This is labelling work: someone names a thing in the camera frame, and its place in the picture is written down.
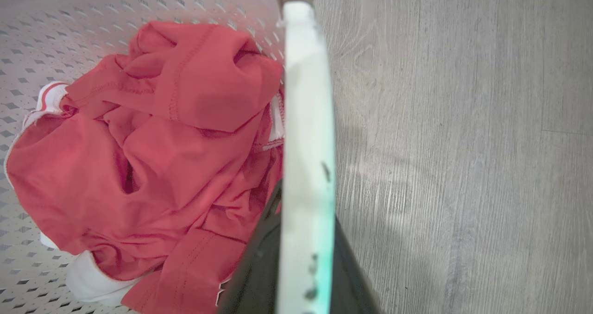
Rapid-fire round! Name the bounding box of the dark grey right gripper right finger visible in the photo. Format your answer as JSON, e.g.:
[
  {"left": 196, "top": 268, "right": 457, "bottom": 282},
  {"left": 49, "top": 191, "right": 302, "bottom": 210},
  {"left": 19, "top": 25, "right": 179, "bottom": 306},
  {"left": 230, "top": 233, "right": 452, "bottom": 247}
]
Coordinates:
[{"left": 330, "top": 216, "right": 381, "bottom": 314}]

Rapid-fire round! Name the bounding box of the white perforated laundry basket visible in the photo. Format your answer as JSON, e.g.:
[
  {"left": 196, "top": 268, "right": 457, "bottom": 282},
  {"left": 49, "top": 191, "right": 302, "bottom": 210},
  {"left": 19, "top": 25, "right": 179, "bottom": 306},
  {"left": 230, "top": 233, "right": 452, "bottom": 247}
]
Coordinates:
[{"left": 0, "top": 0, "right": 337, "bottom": 314}]

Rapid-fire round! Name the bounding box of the red garment with white trim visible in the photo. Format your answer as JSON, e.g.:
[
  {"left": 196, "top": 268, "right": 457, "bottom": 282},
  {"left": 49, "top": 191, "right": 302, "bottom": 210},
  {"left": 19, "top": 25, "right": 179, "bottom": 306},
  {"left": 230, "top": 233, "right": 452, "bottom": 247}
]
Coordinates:
[{"left": 4, "top": 20, "right": 286, "bottom": 314}]

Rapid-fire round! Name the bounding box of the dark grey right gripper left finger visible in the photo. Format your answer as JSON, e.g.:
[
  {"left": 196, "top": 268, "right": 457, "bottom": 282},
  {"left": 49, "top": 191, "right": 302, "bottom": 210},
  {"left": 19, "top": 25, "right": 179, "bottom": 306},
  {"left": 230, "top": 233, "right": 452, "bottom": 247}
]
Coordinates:
[{"left": 216, "top": 179, "right": 283, "bottom": 314}]

